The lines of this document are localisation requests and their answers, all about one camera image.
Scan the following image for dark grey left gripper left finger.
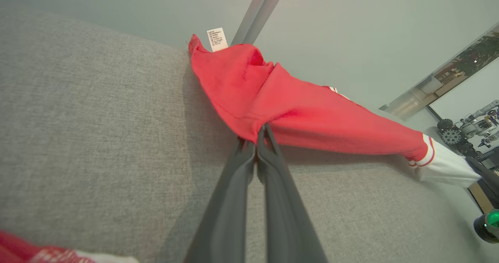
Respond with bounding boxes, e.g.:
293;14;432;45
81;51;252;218
183;136;258;263

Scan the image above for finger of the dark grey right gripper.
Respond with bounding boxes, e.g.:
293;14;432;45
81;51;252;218
465;156;499;210

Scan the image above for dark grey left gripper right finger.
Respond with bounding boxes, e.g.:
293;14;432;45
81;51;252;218
257;124;328;263

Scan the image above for red basketball jersey white trim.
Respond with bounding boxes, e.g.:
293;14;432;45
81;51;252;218
187;28;482;188

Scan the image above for white background robot machine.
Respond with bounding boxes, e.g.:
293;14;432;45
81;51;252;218
437;100;499;160

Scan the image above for clear glass window strip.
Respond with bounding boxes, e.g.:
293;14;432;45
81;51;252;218
379;22;499;120

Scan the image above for grey fabric sofa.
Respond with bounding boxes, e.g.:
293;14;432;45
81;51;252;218
0;7;492;263

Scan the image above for red shorts with white stripe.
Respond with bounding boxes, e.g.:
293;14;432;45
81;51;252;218
0;229;140;263

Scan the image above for grey partition post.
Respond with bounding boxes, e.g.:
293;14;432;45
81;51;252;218
230;0;291;47

